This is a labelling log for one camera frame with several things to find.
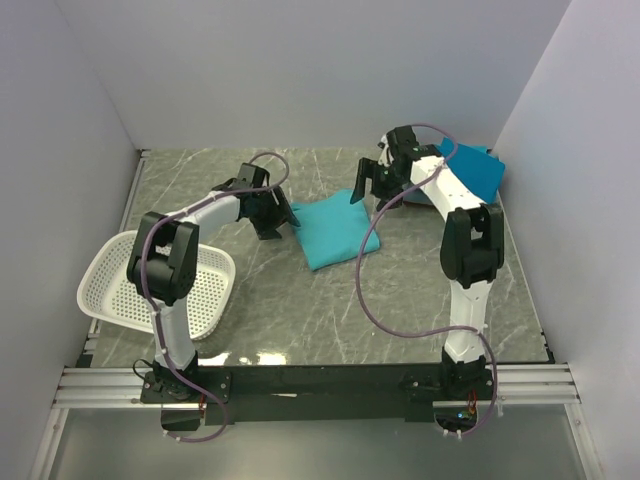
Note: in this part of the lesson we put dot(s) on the white perforated plastic basket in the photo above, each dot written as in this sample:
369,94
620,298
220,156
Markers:
106,294

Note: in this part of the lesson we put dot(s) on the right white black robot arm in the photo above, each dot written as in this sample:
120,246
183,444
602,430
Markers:
472,248

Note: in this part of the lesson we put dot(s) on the folded red t shirt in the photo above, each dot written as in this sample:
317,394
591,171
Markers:
417,197

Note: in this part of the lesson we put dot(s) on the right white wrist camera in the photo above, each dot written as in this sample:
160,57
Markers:
385,158

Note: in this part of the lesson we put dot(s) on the turquoise t shirt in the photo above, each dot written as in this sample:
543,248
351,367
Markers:
330,231

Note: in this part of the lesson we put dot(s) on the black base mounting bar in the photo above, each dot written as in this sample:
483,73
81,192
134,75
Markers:
331,392

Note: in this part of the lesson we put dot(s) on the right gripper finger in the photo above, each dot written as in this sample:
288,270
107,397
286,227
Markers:
389,202
365,171

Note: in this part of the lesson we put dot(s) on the aluminium frame rail front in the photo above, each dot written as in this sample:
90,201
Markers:
117,388

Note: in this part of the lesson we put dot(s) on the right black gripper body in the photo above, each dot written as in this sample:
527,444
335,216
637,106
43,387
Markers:
385,182

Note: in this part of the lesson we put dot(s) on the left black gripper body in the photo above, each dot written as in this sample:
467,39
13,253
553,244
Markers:
266,210

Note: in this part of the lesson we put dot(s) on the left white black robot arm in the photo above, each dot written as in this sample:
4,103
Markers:
164,258

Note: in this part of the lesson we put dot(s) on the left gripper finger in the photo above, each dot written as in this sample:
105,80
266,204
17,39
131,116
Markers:
267,232
285,209

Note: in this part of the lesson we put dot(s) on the folded blue t shirt top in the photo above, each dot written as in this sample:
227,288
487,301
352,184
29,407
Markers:
479,171

